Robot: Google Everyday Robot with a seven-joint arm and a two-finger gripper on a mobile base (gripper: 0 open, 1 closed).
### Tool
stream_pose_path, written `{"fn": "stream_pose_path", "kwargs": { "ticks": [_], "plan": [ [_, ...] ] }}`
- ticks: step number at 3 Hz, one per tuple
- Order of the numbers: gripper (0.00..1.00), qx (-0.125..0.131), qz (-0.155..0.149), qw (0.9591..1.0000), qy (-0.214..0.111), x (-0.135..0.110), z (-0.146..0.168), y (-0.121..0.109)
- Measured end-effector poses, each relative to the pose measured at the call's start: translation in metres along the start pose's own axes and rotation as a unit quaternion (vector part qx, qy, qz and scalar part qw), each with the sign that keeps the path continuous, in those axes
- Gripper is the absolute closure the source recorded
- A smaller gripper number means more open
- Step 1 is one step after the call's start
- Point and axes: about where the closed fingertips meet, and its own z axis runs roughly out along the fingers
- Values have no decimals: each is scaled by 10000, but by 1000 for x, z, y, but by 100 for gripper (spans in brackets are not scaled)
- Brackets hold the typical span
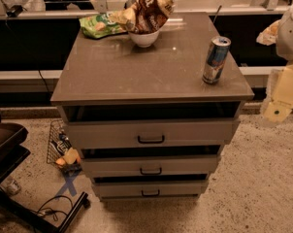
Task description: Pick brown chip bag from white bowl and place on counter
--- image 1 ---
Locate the white bowl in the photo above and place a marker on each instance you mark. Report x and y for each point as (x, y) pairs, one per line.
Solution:
(144, 40)

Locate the grey drawer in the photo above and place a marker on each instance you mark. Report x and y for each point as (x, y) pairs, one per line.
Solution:
(148, 189)
(149, 166)
(151, 133)

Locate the green chip bag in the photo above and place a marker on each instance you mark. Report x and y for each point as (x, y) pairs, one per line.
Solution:
(99, 26)

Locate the bottom grey drawer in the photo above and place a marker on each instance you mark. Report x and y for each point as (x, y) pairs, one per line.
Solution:
(148, 189)

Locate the middle grey drawer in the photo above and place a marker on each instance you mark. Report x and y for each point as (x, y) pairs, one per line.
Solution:
(149, 166)

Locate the wire basket with snacks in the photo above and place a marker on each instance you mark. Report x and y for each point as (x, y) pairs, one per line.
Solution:
(61, 154)

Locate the brown chip bag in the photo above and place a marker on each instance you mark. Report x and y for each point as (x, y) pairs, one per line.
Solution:
(144, 16)

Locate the top grey drawer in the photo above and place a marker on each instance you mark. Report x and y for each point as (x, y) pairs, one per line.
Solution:
(151, 133)

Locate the blue silver energy drink can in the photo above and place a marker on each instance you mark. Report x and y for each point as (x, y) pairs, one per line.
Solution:
(216, 57)

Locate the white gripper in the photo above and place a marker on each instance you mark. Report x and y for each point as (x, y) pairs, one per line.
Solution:
(290, 36)

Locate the black device on ledge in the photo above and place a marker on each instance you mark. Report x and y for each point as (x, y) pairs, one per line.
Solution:
(14, 11)

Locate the grey drawer cabinet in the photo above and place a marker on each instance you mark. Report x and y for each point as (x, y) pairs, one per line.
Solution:
(115, 80)

